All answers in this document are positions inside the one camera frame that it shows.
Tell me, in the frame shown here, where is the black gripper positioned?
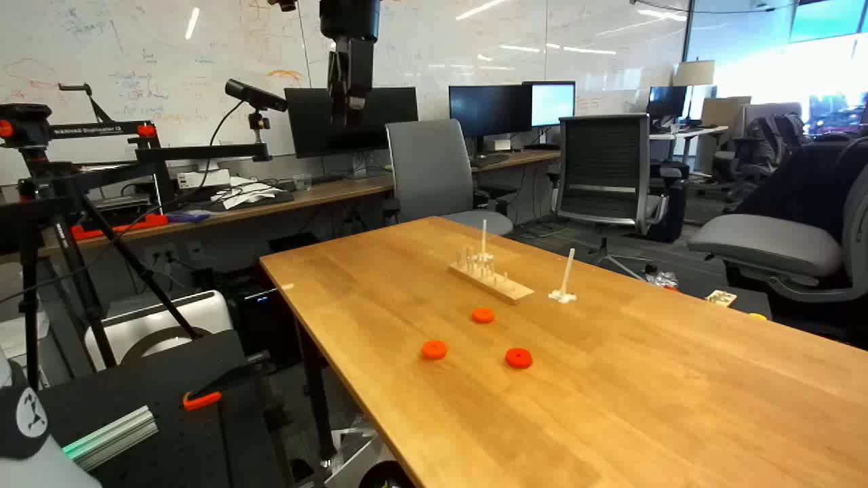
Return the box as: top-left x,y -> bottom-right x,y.
317,0 -> 382,127

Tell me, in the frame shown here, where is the large black monitor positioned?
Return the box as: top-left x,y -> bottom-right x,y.
284,85 -> 420,159

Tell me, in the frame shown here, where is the long wooden desk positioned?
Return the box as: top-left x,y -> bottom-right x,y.
66,146 -> 564,253

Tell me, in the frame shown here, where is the gray office chair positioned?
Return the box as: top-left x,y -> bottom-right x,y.
690,159 -> 868,349
385,119 -> 515,238

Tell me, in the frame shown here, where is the white papers pile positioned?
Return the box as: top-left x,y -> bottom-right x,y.
210,178 -> 282,212

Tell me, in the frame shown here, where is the lit white screen monitor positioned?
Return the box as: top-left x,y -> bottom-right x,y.
523,79 -> 579,131

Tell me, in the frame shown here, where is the wooden peg board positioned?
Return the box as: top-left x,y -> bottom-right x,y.
449,216 -> 537,304

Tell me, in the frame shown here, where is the black mesh office chair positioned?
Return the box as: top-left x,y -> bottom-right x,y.
550,113 -> 690,247

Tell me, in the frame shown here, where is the flat orange red item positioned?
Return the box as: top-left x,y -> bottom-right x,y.
69,212 -> 173,243

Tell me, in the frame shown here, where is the white single peg stand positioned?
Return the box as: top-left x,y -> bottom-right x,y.
546,247 -> 580,307

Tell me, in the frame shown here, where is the white equipment box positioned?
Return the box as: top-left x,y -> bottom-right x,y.
81,287 -> 237,374

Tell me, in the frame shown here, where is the black table leg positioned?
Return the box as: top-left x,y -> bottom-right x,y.
297,323 -> 341,463

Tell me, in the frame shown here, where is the small distant black monitor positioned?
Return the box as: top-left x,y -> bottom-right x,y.
645,85 -> 690,124

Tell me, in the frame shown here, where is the distant office desk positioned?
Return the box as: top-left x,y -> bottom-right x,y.
648,121 -> 733,174

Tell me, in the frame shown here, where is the beige lamp shade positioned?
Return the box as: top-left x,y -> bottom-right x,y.
672,58 -> 720,89

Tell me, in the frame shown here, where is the small white red toy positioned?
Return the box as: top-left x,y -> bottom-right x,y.
645,269 -> 682,294

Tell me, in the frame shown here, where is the distant dark office chair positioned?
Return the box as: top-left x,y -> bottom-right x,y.
713,112 -> 809,186

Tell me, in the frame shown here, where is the silver metal tube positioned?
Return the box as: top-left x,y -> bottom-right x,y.
61,405 -> 160,475

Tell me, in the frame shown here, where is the black draped cloth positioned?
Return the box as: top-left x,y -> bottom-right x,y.
731,134 -> 868,238

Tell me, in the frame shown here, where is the black cap white logo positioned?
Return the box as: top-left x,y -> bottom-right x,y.
0,383 -> 55,460

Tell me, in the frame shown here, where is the black stereo camera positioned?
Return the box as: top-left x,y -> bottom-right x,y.
223,75 -> 294,116

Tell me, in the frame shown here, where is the black camera tripod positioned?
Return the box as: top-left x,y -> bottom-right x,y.
0,81 -> 206,390

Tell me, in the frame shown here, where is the orange clamp handle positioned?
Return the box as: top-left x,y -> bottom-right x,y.
180,387 -> 226,416

